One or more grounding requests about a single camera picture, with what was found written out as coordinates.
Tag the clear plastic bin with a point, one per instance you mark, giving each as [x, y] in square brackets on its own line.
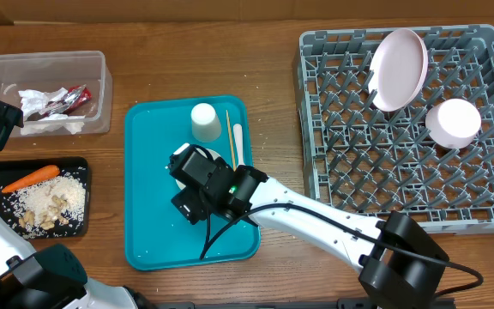
[50, 71]

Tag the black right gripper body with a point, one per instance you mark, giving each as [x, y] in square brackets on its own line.
[185, 206]

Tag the white tissue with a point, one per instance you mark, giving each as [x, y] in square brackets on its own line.
[33, 101]

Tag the red snack wrapper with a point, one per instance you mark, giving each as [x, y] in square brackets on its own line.
[72, 100]

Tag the large white plate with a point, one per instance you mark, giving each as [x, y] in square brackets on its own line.
[399, 68]

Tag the wooden chopstick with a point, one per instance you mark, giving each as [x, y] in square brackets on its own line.
[231, 142]

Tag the white plastic fork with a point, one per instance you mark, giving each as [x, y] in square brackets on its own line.
[239, 142]

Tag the teal plastic serving tray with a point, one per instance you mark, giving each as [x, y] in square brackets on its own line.
[156, 235]

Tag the pile of rice and peanuts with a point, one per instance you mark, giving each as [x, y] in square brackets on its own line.
[52, 209]

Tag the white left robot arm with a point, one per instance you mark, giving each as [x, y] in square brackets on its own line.
[53, 277]

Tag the white bowl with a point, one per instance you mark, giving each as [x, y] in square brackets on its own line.
[181, 149]

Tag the white paper cup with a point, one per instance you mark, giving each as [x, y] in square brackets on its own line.
[206, 126]

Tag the grey plastic dishwasher rack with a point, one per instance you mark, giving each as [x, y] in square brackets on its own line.
[363, 160]

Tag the orange carrot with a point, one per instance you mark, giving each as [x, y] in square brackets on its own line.
[38, 176]

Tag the pink bowl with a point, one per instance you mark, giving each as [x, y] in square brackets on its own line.
[453, 123]

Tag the black food waste tray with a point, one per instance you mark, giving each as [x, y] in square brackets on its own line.
[76, 167]

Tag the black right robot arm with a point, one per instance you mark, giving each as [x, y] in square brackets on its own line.
[399, 265]

